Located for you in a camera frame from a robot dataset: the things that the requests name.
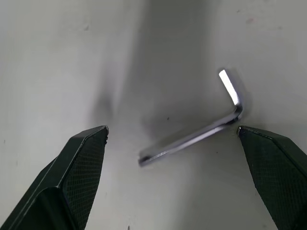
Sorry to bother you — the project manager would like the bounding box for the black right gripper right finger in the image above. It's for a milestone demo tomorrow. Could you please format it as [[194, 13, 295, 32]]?
[[236, 126, 307, 230]]

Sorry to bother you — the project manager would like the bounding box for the silver hex key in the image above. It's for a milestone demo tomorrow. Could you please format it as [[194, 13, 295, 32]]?
[[138, 69, 244, 166]]

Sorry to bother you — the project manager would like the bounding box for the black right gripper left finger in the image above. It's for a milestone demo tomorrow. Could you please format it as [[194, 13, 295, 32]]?
[[0, 125, 110, 230]]

